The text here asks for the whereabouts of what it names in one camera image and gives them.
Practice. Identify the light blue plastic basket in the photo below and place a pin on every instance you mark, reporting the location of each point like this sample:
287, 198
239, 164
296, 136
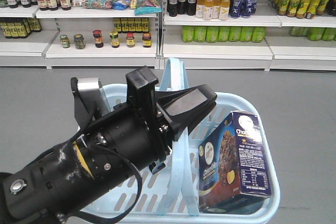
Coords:
171, 196

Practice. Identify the blue Chocofello cookie box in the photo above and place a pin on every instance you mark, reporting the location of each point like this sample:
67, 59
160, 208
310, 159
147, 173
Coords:
233, 170

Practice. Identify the white supermarket shelf unit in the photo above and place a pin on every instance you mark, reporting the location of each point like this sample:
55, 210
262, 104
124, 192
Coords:
80, 37

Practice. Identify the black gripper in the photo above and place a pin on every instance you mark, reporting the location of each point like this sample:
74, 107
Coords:
137, 132

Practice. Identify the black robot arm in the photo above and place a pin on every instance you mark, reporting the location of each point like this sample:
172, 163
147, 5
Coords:
48, 190

